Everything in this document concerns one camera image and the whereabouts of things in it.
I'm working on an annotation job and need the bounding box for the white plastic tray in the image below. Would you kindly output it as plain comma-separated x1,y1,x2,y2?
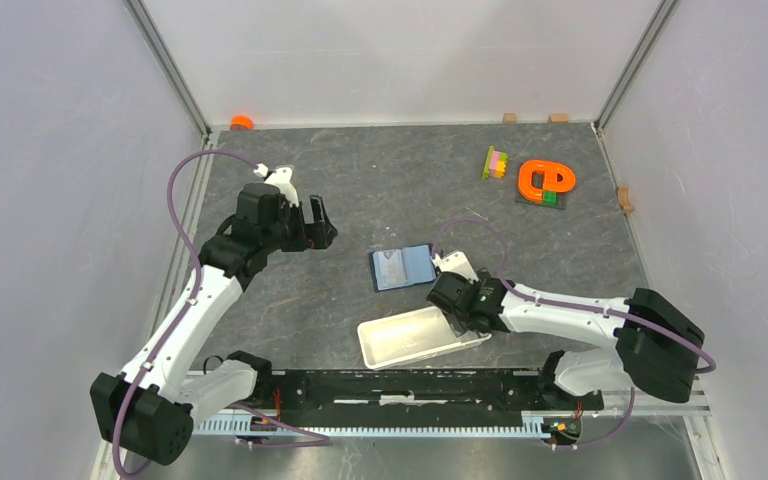
357,306,492,370

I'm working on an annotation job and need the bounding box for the navy blue card holder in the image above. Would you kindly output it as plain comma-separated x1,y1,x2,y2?
368,243,436,293

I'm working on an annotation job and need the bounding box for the silver VIP credit card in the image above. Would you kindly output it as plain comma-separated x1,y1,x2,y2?
372,250,407,291

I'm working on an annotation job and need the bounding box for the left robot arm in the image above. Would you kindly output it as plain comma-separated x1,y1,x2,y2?
90,183,338,466

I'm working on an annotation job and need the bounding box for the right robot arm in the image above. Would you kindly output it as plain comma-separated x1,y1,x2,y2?
426,270,715,408

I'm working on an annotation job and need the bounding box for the orange round cap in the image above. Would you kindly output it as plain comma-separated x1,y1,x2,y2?
229,115,254,131

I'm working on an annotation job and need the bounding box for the green lego brick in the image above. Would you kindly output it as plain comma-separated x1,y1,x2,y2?
541,190,557,206

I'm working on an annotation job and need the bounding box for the pink green block stack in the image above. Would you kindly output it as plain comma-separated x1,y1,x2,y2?
482,146,508,179

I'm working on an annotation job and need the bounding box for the orange marble run piece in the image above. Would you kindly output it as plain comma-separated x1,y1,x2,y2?
516,159,577,201

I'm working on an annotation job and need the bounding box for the curved wooden piece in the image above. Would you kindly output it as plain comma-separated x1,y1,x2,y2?
616,185,635,215

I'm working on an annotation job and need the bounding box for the right wooden block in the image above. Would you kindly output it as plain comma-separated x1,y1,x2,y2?
548,113,570,123

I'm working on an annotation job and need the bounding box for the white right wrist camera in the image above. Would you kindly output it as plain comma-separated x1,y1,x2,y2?
431,250,478,283

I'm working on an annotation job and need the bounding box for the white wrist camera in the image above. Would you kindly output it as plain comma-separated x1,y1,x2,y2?
253,163,300,207
431,250,478,283

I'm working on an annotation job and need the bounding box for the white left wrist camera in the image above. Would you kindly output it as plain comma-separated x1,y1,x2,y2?
253,163,300,207

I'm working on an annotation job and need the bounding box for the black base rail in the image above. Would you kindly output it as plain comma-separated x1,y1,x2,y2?
210,368,605,429

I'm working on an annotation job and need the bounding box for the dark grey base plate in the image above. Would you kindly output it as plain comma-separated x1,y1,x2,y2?
515,190,568,210

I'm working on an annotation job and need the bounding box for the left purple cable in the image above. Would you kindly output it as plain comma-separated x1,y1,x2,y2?
110,148,332,480

